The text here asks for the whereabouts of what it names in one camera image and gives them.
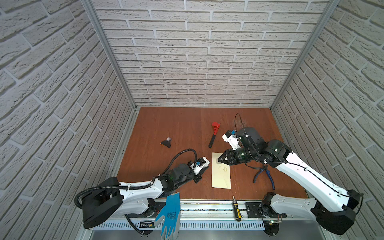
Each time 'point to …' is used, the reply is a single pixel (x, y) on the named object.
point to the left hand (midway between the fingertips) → (207, 163)
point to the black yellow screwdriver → (236, 210)
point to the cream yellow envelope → (221, 177)
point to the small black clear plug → (167, 142)
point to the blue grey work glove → (169, 217)
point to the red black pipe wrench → (216, 126)
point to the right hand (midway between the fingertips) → (221, 159)
